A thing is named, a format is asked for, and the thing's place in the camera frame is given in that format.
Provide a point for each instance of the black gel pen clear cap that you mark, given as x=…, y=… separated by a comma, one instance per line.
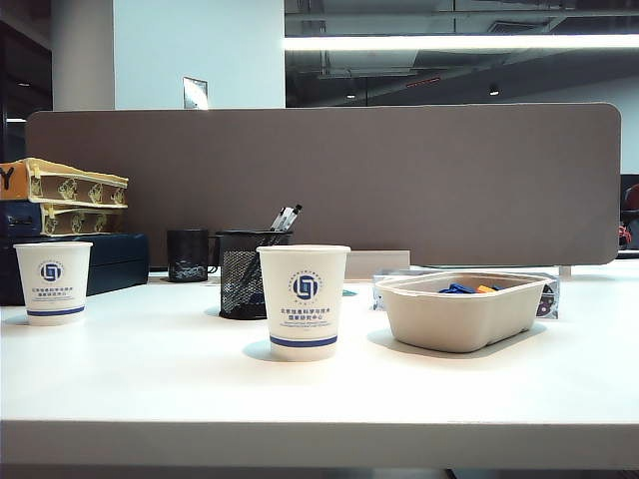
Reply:
x=281, y=219
x=297, y=209

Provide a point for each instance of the white paper cup blue logo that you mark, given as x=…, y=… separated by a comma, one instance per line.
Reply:
x=303, y=327
x=53, y=294

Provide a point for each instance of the black mesh pen holder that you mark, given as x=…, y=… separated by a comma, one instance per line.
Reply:
x=238, y=284

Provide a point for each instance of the beige divider base block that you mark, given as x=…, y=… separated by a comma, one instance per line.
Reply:
x=379, y=264

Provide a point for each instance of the brown desk divider panel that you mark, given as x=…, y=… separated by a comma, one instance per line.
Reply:
x=399, y=174

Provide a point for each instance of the black mug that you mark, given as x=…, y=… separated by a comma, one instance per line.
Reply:
x=187, y=254

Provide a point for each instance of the blue plastic piece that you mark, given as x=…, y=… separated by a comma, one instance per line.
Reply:
x=456, y=288

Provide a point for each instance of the beige pulp tray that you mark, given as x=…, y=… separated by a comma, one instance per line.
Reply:
x=449, y=324

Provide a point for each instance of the orange plastic piece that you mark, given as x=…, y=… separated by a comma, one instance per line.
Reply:
x=486, y=288

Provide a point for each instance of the red ceiling sign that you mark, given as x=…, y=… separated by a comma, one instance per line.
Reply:
x=424, y=82

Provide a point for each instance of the long ceiling light strip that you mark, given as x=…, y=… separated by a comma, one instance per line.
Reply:
x=449, y=42

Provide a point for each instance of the wooden toy boxes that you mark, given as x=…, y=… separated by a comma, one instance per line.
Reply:
x=75, y=187
x=75, y=222

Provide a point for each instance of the white divider foot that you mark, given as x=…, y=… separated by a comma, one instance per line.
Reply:
x=565, y=271

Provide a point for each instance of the white round pillar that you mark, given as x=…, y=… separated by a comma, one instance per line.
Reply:
x=82, y=55

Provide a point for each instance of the black and red office chair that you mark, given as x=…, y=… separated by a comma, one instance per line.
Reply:
x=631, y=224

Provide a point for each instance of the small framed wall sign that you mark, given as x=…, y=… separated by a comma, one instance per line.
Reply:
x=195, y=93

